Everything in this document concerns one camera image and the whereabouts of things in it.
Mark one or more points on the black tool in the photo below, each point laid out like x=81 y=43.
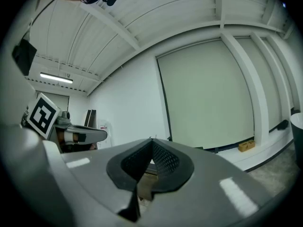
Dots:
x=283 y=124

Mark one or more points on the wide white roller blind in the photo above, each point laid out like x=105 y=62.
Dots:
x=208 y=96

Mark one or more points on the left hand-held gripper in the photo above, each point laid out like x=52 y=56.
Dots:
x=42 y=115

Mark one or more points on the narrow white roller blind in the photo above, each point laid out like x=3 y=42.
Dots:
x=262 y=84

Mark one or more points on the leaning dark boards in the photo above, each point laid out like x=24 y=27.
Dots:
x=91 y=117

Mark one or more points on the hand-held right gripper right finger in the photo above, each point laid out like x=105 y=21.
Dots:
x=208 y=178

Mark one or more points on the person's white shirt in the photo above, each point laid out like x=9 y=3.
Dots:
x=13 y=98

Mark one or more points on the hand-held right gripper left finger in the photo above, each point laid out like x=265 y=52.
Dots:
x=90 y=171

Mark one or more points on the long ceiling light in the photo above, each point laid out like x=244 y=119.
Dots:
x=56 y=78

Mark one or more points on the small wooden box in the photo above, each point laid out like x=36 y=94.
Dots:
x=246 y=146

